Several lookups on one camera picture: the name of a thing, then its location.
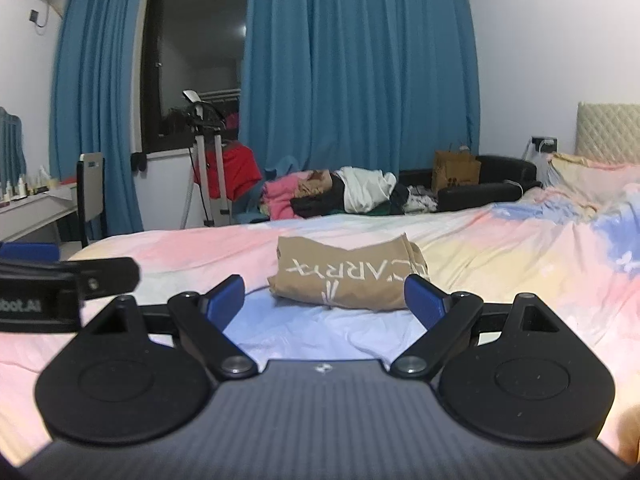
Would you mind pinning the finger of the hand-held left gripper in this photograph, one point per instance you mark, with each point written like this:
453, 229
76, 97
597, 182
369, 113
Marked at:
110, 272
30, 252

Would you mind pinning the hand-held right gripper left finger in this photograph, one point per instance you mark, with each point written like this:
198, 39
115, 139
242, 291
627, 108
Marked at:
225, 300

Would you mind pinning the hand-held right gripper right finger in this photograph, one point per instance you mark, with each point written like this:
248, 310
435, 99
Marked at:
422, 296

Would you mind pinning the tan printed t-shirt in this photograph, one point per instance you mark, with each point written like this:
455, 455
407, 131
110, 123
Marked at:
350, 265

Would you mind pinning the pile of mixed clothes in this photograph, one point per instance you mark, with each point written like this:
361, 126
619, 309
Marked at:
360, 190

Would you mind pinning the white desk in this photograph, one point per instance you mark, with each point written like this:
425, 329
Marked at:
35, 210

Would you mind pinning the row of small bottles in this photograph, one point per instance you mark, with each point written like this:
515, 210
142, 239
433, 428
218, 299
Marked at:
30, 185

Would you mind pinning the black chair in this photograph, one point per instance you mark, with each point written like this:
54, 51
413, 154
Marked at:
92, 200

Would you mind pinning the pastel tie-dye bedsheet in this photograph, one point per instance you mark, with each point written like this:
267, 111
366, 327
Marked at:
500, 260

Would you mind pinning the arched mirror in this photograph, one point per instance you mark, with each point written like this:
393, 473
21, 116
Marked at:
10, 145

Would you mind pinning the brown paper bag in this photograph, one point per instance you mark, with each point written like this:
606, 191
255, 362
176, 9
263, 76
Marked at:
455, 172

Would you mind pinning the black sofa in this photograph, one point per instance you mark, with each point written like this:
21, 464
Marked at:
495, 190

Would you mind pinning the white tripod stand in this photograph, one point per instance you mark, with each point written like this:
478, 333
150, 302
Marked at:
220, 170

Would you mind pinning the red garment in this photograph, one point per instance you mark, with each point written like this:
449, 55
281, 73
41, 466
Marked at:
240, 170

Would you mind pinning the narrow blue curtain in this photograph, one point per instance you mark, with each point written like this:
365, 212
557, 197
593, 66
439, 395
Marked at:
95, 110

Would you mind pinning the pastel pillow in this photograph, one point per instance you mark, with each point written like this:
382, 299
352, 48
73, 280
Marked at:
595, 175

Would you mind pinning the wide blue curtain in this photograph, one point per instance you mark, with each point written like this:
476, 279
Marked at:
360, 60

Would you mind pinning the beige quilted headboard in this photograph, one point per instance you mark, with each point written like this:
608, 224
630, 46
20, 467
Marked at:
610, 130

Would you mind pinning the dark window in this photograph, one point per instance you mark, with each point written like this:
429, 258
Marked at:
195, 35

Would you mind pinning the wall socket with charger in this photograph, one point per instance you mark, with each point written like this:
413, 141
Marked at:
545, 144

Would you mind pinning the small black wall box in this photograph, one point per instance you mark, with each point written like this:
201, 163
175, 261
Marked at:
35, 16

